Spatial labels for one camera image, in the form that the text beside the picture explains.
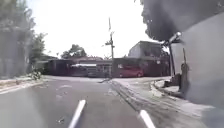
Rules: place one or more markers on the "utility pole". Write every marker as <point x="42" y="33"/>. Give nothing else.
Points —
<point x="111" y="50"/>

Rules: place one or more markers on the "red car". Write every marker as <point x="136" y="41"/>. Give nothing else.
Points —
<point x="130" y="71"/>

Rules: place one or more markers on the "low dark building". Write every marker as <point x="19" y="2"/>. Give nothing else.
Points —
<point x="80" y="67"/>

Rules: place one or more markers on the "grey building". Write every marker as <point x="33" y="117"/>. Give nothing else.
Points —
<point x="145" y="50"/>

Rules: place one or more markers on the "distant tree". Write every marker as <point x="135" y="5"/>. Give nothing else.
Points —
<point x="74" y="51"/>

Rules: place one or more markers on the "grey asphalt road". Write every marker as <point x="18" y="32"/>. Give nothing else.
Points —
<point x="100" y="103"/>

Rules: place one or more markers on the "curved kerb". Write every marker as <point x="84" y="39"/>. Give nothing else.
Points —
<point x="165" y="89"/>

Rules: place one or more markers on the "street lamp pole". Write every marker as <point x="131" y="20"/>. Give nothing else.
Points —
<point x="171" y="53"/>

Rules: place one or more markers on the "robot's own part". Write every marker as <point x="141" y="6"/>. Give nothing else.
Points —
<point x="147" y="119"/>
<point x="77" y="114"/>

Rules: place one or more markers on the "large dark tree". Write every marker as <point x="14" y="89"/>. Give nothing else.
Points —
<point x="173" y="16"/>

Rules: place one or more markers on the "row of trees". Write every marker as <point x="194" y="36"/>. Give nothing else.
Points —
<point x="16" y="40"/>

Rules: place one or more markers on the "pale kerb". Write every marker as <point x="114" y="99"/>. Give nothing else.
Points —
<point x="15" y="86"/>

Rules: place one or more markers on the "grey wall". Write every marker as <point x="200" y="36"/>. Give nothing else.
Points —
<point x="203" y="63"/>

